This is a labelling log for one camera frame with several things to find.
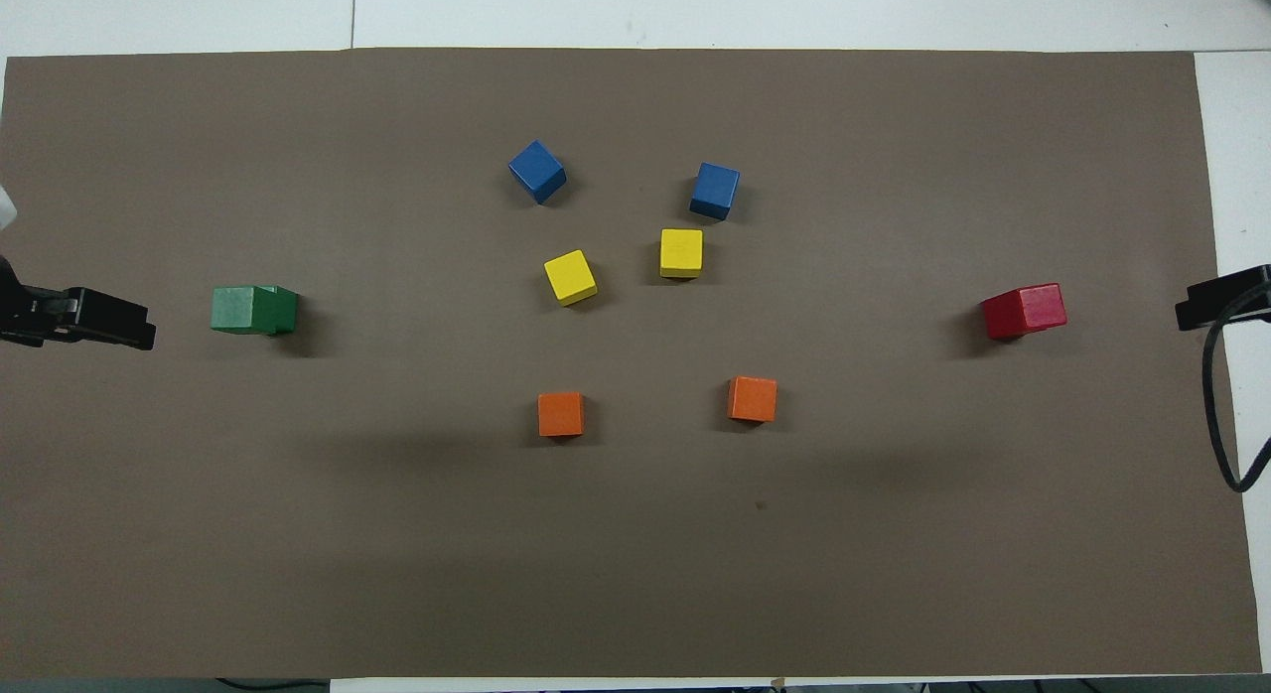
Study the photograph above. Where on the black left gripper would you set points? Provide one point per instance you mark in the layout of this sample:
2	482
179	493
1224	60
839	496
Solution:
25	301

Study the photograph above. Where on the orange wooden cube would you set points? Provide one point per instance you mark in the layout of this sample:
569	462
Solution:
561	414
752	398

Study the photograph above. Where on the blue wooden cube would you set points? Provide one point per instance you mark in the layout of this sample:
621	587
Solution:
537	172
715	191

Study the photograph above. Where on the brown table mat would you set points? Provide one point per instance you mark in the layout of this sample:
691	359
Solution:
635	574

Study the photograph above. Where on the yellow wooden cube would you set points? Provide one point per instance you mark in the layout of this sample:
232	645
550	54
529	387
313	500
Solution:
681	253
570	277

